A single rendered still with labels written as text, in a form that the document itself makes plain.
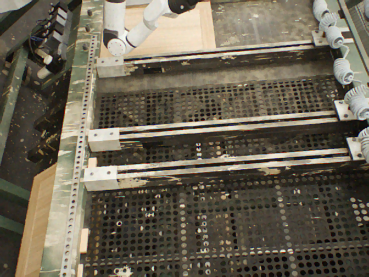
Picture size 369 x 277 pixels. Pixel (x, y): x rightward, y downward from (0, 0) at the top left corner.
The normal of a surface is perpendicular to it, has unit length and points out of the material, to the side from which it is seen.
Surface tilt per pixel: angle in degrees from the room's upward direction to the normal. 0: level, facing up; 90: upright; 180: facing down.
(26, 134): 0
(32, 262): 90
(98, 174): 55
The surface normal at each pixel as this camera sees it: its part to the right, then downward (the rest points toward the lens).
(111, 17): -0.18, 0.58
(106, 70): 0.04, 0.78
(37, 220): -0.64, -0.46
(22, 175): 0.77, -0.43
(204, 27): -0.07, -0.62
